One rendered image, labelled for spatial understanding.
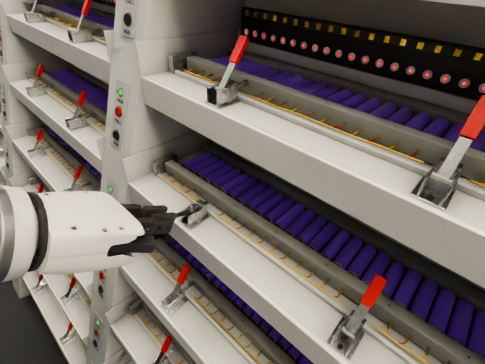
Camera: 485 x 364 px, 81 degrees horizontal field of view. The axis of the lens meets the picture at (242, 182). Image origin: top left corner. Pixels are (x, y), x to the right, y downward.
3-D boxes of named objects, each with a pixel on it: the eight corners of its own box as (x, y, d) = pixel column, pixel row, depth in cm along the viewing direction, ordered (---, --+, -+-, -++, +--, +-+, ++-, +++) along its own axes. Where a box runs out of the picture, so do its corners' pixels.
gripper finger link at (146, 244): (72, 244, 29) (94, 221, 34) (147, 266, 30) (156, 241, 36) (75, 234, 29) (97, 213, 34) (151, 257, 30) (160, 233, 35)
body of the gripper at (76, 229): (-11, 237, 30) (95, 227, 39) (22, 302, 24) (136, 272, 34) (3, 172, 28) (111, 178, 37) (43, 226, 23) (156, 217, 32)
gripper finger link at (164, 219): (125, 235, 36) (167, 230, 41) (139, 250, 34) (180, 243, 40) (133, 214, 35) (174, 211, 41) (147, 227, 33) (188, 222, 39)
